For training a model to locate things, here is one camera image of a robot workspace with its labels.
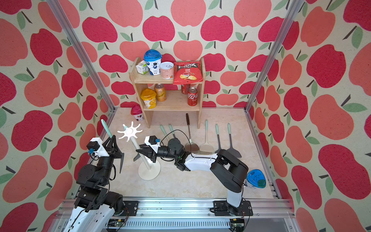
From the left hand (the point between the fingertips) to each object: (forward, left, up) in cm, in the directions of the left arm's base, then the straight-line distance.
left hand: (113, 138), depth 65 cm
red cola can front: (+31, -37, -1) cm, 48 cm away
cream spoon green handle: (+13, -48, -30) cm, 58 cm away
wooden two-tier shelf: (+38, -27, -11) cm, 48 cm away
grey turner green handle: (+14, -57, -31) cm, 67 cm away
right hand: (-2, -10, -7) cm, 13 cm away
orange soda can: (+37, -17, 0) cm, 40 cm away
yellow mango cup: (+31, -11, -1) cm, 33 cm away
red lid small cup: (+39, +3, -22) cm, 45 cm away
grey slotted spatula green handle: (+12, -65, -32) cm, 74 cm away
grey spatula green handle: (+30, -23, -31) cm, 48 cm away
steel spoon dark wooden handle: (+12, -39, -29) cm, 50 cm away
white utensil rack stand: (-3, -10, -31) cm, 33 cm away
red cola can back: (+43, -33, -4) cm, 54 cm away
